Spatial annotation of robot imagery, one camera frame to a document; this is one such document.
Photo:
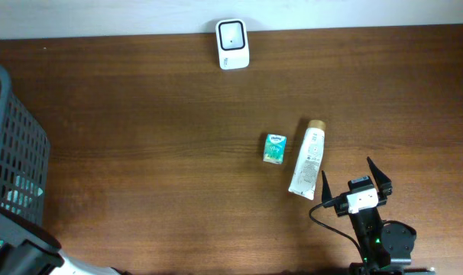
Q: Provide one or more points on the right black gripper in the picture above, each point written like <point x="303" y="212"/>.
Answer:
<point x="382" y="182"/>

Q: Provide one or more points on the white lotion tube gold cap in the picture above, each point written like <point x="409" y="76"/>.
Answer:
<point x="303" y="182"/>

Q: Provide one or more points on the small teal tissue pack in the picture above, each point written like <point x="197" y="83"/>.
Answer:
<point x="274" y="148"/>

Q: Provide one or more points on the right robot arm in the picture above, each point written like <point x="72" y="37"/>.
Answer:
<point x="385" y="246"/>

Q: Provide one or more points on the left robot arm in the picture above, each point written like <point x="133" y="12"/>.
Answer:
<point x="29" y="249"/>

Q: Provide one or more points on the grey plastic mesh basket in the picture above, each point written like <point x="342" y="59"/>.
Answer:
<point x="24" y="155"/>

